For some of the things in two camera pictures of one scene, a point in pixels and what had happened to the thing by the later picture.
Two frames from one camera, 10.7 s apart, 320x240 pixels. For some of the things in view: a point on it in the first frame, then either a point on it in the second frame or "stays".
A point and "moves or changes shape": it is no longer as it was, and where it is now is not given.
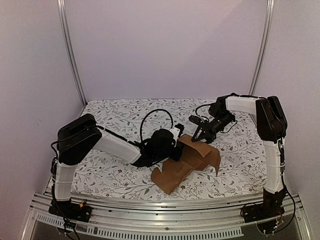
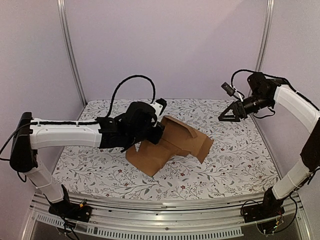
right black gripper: x=207 y=127 to x=240 y=109
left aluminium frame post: x=60 y=5 stays
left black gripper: x=176 y=156 to x=155 y=139
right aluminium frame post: x=269 y=15 stays
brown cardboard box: x=196 y=155 moves or changes shape
